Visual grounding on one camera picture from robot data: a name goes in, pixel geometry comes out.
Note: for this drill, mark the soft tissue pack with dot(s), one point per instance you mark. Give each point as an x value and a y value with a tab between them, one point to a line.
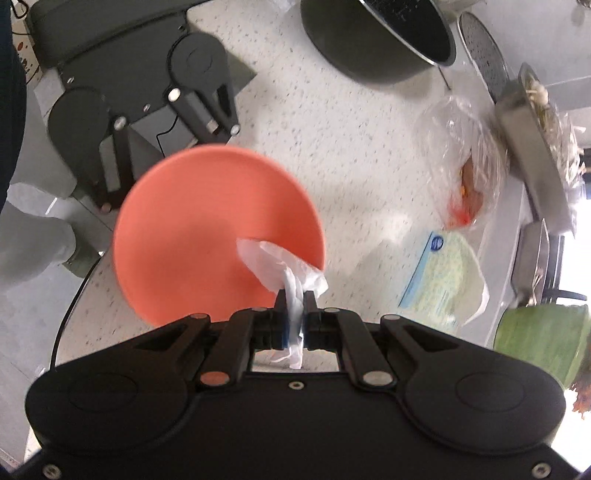
443	281

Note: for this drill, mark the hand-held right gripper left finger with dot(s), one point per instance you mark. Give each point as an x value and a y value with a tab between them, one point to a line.
279	327

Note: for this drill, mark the large steel tray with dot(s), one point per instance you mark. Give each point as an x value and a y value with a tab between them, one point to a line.
531	147

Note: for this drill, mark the black rice cooker pot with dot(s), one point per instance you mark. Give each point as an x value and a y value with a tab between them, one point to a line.
369	41

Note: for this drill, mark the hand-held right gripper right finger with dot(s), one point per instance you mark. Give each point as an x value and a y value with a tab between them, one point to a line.
311	330

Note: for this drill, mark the white tissue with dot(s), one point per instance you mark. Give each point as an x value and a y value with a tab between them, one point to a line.
281	267

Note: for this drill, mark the white perforated steamer tray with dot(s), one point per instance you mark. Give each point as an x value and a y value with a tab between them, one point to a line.
485	50

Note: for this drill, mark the person's dark blue jacket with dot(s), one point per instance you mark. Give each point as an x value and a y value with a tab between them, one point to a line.
9	92

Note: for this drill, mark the orange footed bowl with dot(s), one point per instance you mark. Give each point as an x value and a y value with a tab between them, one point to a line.
198	221

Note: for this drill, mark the garlic bulb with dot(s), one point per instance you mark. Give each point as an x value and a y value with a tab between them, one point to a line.
538	92

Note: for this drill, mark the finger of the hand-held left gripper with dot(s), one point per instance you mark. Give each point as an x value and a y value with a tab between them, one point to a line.
203	115
117	161

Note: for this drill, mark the clear plastic bag with food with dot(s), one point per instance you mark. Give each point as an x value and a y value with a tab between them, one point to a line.
461	161

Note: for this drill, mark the white power strip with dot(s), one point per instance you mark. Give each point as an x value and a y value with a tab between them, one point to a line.
27	50

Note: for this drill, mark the green ribbed vase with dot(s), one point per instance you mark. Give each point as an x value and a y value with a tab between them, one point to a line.
540	341

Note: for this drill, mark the small steel tray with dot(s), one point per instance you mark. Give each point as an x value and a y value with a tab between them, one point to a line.
535	263

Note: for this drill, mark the dried flower bunch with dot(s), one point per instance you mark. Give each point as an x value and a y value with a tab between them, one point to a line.
584	401

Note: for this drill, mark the person's grey trouser leg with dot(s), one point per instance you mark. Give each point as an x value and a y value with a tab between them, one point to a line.
32	249

